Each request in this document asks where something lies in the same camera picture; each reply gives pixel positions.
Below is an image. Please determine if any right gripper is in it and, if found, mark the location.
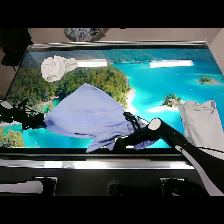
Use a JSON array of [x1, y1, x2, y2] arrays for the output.
[[112, 135, 130, 153]]

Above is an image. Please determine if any grey T-shirt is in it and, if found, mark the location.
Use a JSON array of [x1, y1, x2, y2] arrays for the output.
[[177, 99, 224, 152]]

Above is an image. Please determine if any light blue shirt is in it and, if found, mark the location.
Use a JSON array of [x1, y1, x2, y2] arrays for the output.
[[43, 82, 158, 154]]

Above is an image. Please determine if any white garment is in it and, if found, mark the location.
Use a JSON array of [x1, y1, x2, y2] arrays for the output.
[[40, 54, 80, 83]]

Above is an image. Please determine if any black cable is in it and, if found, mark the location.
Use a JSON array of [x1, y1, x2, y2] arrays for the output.
[[186, 143, 224, 154]]

